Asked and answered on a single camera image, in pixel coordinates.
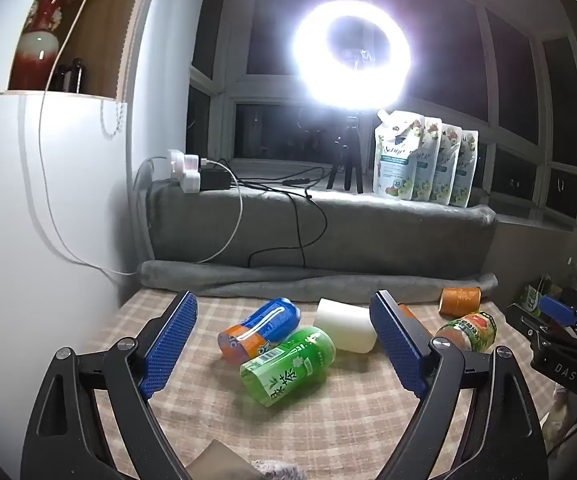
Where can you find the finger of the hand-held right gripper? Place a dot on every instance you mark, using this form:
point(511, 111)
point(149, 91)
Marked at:
point(558, 310)

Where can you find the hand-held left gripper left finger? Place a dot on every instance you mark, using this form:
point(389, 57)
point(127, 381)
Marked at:
point(168, 345)

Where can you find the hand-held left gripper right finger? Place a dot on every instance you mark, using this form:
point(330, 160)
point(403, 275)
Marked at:
point(397, 345)

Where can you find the white plastic cup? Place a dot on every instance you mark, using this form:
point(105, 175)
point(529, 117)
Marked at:
point(343, 325)

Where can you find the brown orange cup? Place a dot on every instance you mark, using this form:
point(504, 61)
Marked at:
point(461, 301)

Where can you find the checked beige cloth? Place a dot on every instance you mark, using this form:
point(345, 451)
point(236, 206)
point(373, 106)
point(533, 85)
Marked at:
point(328, 425)

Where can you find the grey blanket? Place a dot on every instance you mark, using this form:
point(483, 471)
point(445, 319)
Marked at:
point(368, 240)

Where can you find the brown cardboard piece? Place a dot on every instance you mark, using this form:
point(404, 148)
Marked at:
point(221, 462)

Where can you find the white green refill pouch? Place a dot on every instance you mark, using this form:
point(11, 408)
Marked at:
point(431, 160)
point(449, 170)
point(467, 175)
point(396, 160)

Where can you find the white charger plug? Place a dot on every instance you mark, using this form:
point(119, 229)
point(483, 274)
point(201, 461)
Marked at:
point(184, 161)
point(188, 181)

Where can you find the grey fuzzy cloth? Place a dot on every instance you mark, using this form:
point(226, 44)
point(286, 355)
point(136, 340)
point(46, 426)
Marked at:
point(281, 471)

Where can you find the black tripod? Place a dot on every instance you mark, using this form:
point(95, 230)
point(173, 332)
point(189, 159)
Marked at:
point(348, 160)

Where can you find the dark bottle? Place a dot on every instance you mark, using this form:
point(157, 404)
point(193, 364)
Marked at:
point(74, 76)

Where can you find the wooden shelf niche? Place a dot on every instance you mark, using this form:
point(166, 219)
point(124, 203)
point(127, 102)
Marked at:
point(111, 35)

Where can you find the red and white vase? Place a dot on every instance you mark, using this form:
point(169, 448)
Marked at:
point(38, 45)

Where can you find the window frame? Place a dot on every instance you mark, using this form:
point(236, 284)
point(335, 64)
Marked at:
point(518, 125)

